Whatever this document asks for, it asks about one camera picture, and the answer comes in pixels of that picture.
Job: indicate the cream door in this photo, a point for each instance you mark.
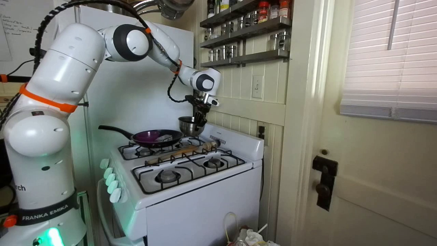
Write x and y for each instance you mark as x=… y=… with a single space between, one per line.
x=375 y=171

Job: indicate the white refrigerator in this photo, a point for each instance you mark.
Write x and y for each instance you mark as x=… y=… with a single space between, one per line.
x=136 y=95

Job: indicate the white window blind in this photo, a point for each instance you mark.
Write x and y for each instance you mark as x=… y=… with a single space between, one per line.
x=392 y=75

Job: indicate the white plastic bag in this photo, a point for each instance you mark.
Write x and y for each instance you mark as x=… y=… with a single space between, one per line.
x=251 y=238

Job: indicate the light switch plate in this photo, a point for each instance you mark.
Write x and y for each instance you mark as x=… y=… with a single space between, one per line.
x=257 y=86

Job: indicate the stove burner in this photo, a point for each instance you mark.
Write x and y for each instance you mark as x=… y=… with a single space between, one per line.
x=214 y=163
x=144 y=152
x=167 y=176

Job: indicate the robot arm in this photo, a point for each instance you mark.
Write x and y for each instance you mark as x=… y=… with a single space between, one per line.
x=65 y=68

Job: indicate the metal pot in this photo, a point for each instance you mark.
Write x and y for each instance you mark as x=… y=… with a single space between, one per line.
x=109 y=7
x=174 y=7

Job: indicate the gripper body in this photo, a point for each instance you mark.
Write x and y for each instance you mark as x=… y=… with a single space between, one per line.
x=202 y=109

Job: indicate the dark wall spice rack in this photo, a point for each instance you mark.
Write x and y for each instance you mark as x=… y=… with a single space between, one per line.
x=249 y=32

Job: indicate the whiteboard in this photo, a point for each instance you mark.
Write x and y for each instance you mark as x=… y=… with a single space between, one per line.
x=17 y=41

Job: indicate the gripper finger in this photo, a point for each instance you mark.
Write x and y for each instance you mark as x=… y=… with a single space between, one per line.
x=204 y=122
x=197 y=122

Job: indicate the black door lock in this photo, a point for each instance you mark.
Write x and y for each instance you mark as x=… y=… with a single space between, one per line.
x=324 y=181

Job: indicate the small metal bowl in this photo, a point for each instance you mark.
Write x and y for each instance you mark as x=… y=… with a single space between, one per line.
x=188 y=127

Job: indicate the stove knob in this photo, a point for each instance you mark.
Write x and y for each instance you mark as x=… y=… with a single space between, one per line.
x=104 y=163
x=115 y=195
x=108 y=172
x=110 y=179
x=113 y=187

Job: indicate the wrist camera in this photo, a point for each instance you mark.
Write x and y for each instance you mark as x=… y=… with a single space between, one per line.
x=192 y=99

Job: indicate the wall socket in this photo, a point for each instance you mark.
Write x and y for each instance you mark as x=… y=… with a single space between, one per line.
x=262 y=132

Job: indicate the white gas stove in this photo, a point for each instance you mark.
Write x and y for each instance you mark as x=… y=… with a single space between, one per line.
x=205 y=201

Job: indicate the oven door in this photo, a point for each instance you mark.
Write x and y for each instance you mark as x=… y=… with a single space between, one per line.
x=128 y=222

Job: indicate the row of spice jars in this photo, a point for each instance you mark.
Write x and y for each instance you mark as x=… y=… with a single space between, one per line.
x=263 y=13
x=280 y=41
x=218 y=7
x=223 y=52

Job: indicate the wooden rolling pin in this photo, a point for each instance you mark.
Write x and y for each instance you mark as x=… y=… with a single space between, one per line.
x=181 y=151

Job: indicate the black frying pan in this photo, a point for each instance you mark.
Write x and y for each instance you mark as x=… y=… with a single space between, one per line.
x=155 y=138

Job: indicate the blind wand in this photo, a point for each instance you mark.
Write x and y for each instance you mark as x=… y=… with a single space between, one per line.
x=392 y=27

